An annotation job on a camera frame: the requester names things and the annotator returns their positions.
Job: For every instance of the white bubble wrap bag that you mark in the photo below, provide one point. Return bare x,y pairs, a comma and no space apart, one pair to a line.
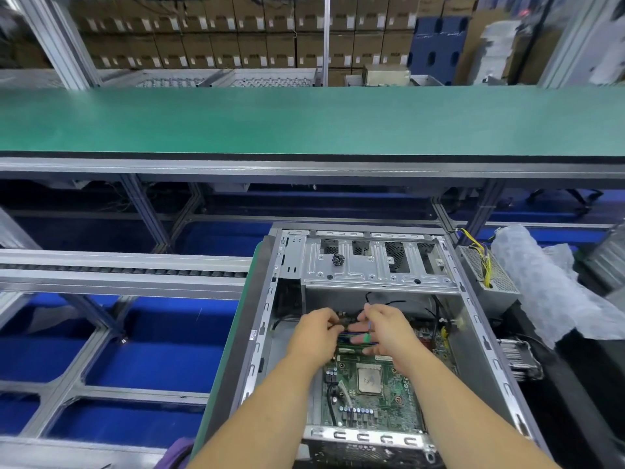
562,283

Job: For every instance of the person's left hand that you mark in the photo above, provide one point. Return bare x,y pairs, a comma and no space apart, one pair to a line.
314,337

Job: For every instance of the person's right hand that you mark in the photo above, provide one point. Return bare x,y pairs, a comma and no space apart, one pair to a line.
389,332

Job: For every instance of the aluminium roller conveyor rail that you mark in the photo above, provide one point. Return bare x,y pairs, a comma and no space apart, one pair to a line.
117,273

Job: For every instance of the person's right forearm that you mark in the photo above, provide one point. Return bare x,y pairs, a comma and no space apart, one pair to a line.
478,420

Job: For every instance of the person's left forearm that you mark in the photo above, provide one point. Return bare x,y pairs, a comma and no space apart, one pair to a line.
254,425

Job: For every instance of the green motherboard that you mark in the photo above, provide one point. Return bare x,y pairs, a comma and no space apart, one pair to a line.
376,391

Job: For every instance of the stack of cardboard boxes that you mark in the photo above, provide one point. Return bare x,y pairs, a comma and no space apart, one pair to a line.
244,34

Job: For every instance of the green conveyor belt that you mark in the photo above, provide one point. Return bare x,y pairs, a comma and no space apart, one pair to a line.
293,122

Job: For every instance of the grey power supply unit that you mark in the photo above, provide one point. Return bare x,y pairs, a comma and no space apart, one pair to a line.
498,273

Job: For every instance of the small gold CPU chip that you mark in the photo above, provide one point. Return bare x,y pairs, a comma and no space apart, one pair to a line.
369,378

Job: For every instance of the small purple object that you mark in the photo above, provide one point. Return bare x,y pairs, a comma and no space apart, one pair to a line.
176,454

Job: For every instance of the black and silver computer case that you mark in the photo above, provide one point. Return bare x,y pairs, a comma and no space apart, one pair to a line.
381,259

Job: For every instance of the grey computer tower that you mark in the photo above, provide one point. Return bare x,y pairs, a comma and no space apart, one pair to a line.
607,259

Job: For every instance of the metal heatsink cooler fan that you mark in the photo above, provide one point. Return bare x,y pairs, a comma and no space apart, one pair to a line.
522,358

